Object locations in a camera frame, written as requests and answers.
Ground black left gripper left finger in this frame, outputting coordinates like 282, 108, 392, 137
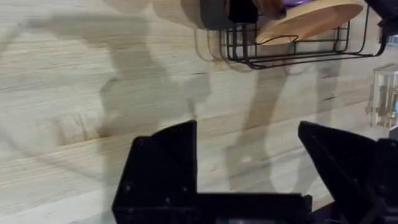
111, 119, 198, 224

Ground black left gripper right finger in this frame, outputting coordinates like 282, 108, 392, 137
297, 121, 398, 224

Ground pale wooden plate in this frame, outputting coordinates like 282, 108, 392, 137
254, 0, 364, 47

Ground purple plate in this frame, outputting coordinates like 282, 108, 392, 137
281, 0, 312, 9

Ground clear plastic box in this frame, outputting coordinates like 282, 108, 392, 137
368, 63, 398, 129

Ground grey cup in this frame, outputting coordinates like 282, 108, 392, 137
198, 0, 233, 31

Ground black cup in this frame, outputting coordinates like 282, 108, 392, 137
228, 0, 259, 24

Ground brown wooden bowl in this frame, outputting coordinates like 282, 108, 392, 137
251, 0, 288, 21

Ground black wire dish rack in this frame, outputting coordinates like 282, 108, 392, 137
194, 5, 388, 70

